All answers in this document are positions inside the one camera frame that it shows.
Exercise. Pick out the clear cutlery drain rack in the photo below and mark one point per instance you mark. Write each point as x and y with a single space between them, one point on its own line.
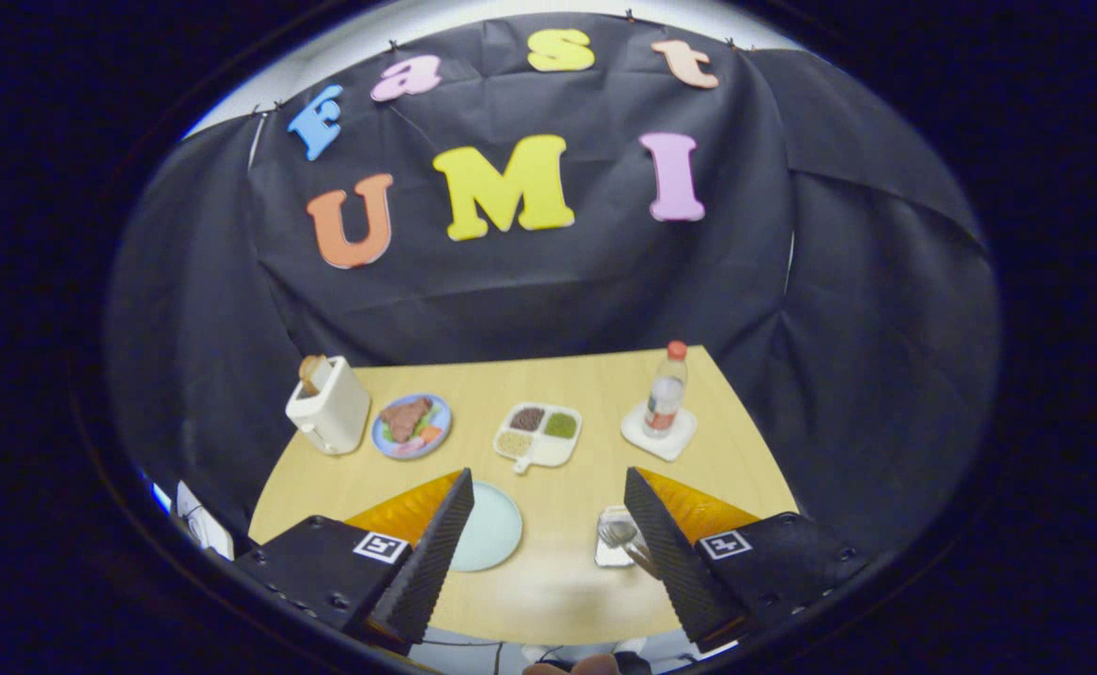
605 555

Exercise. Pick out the white toaster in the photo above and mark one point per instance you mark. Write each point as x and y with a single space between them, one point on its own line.
338 412

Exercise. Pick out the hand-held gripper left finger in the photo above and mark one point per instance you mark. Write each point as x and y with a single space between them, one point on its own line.
431 562

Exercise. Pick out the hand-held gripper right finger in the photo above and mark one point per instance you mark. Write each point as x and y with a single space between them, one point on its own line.
670 562

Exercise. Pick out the brown bread slice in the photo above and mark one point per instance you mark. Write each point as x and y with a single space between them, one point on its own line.
310 370

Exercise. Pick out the clear water bottle red cap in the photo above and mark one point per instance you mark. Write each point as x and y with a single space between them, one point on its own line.
666 394

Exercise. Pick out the white divided dish with beans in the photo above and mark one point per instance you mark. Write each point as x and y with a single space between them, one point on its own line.
553 453

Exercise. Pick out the light green plate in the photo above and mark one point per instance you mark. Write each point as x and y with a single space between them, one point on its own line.
488 530

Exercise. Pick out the white square coaster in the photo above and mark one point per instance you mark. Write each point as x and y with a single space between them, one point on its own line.
677 445

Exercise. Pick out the blue plate with food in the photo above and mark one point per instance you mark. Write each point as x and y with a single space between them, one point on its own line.
408 422

